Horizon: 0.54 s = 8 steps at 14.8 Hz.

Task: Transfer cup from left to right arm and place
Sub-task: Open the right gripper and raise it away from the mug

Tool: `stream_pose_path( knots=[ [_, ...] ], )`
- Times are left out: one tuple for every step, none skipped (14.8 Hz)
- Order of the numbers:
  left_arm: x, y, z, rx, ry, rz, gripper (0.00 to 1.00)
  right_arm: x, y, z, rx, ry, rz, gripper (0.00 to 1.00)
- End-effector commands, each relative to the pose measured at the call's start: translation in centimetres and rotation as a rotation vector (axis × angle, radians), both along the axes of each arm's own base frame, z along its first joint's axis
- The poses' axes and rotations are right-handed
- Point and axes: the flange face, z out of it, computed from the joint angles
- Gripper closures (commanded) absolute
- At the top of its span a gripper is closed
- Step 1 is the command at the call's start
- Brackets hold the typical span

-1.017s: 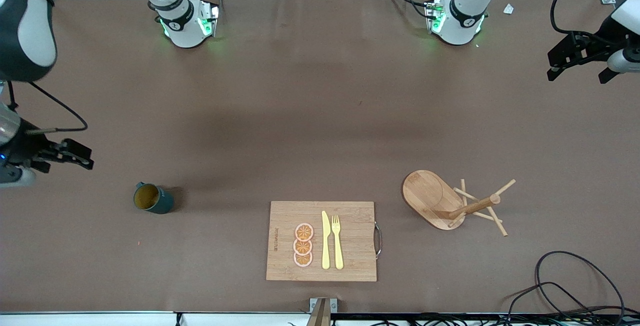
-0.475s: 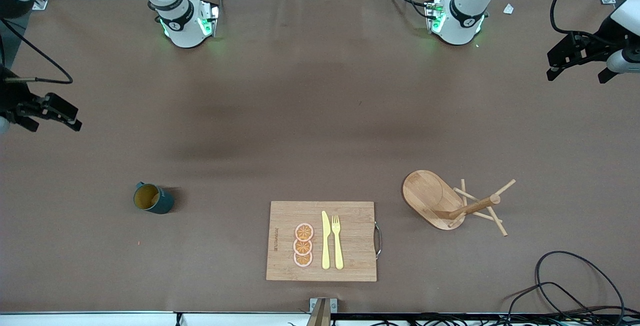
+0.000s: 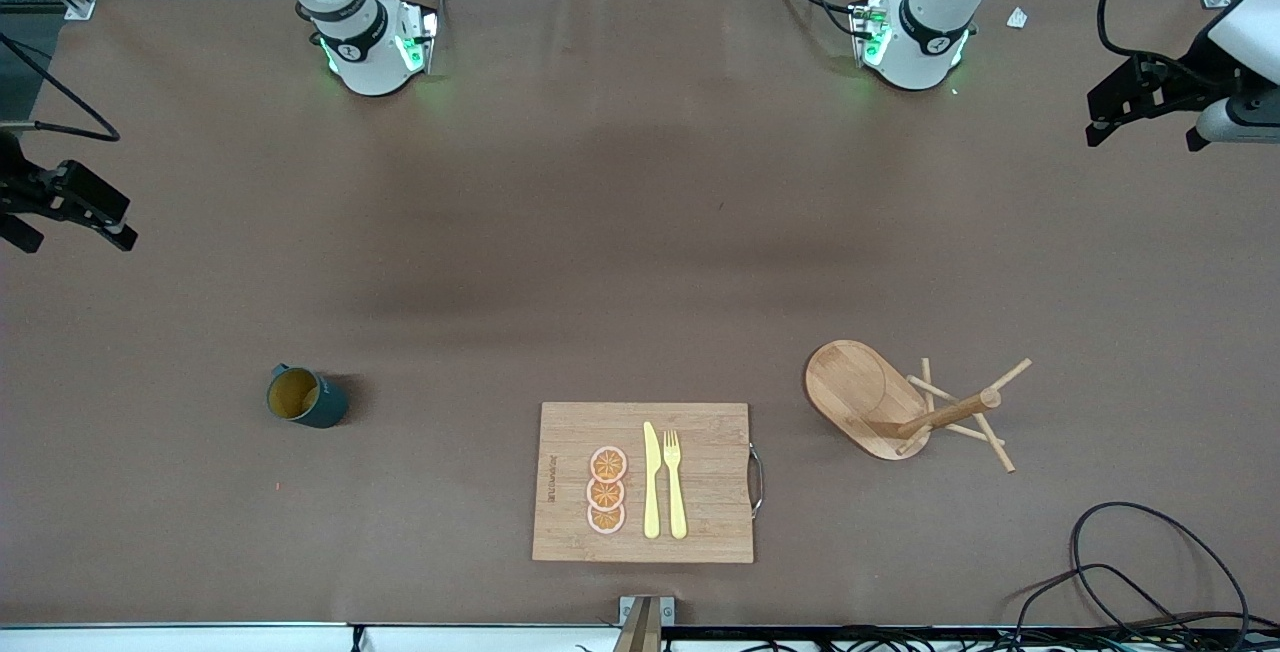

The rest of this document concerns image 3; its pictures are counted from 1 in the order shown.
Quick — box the dark green ribbed cup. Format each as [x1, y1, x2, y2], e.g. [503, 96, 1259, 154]
[265, 363, 351, 431]

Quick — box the wooden mug tree stand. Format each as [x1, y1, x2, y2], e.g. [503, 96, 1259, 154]
[804, 338, 1034, 475]

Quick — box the brown table cover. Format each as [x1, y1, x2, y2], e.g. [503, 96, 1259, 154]
[0, 0, 1280, 629]

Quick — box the bamboo cutting board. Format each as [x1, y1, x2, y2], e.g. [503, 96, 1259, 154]
[531, 401, 766, 565]

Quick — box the yellow plastic fork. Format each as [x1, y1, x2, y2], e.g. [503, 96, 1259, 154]
[662, 429, 689, 542]

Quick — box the yellow plastic knife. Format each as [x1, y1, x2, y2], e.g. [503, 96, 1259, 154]
[642, 421, 663, 541]

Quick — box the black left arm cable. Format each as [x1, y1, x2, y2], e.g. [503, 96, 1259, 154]
[1096, 0, 1267, 85]

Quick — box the black looped cable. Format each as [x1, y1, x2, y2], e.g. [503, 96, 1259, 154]
[1001, 561, 1206, 652]
[1069, 501, 1252, 649]

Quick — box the white table edge rail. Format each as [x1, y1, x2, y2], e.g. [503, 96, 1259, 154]
[0, 621, 1280, 652]

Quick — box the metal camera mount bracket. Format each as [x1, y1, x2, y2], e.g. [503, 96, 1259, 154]
[618, 594, 677, 652]

